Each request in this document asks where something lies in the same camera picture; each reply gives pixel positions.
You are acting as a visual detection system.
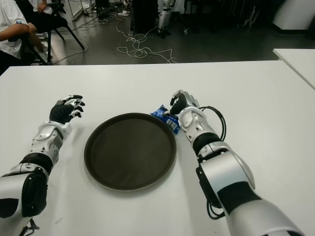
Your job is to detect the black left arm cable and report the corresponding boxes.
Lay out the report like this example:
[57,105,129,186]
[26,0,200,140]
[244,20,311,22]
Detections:
[22,217,40,236]

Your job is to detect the white shelf frame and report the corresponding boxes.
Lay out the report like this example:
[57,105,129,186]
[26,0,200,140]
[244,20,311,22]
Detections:
[67,0,86,21]

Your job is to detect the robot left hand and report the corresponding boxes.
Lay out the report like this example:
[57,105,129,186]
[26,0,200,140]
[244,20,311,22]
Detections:
[49,94,86,124]

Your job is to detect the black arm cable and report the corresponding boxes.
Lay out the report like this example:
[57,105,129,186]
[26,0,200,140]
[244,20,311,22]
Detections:
[198,106,226,220]
[22,217,40,236]

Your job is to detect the white curved panel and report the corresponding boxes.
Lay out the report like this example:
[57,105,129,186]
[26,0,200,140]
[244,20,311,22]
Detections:
[272,0,315,31]

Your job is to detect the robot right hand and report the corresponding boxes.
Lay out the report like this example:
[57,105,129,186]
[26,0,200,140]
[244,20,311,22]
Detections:
[169,89,200,116]

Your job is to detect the round dark brown tray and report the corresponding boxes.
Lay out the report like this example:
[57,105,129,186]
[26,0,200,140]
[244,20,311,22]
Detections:
[84,113,177,191]

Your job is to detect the blue Oreo packet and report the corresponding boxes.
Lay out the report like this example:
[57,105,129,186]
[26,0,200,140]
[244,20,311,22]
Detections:
[150,104,182,135]

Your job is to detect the person in black shorts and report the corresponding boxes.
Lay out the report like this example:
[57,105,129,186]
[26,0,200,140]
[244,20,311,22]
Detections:
[27,0,54,59]

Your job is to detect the white side table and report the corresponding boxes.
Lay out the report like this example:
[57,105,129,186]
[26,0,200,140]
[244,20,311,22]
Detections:
[272,48,315,89]

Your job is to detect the white cable on floor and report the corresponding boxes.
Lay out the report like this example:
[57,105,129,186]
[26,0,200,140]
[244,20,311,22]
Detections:
[115,19,178,64]

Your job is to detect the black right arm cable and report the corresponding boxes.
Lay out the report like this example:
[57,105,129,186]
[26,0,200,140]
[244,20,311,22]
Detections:
[198,106,226,220]

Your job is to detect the black chair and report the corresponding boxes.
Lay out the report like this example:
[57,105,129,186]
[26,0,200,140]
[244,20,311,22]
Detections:
[14,0,86,65]

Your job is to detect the black cabinet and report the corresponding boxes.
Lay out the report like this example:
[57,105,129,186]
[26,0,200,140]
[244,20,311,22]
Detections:
[132,0,159,34]

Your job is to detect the person in white shirt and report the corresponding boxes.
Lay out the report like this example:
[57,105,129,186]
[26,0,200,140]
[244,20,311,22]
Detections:
[0,0,32,61]

